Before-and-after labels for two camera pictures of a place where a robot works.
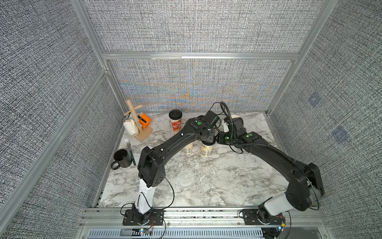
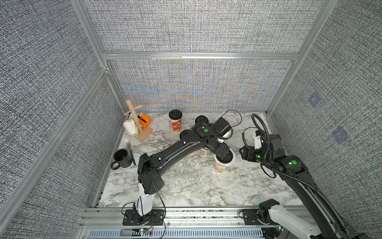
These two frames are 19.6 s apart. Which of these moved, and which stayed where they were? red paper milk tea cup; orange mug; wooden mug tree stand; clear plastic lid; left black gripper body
Moved: clear plastic lid; left black gripper body
Stayed: wooden mug tree stand; orange mug; red paper milk tea cup
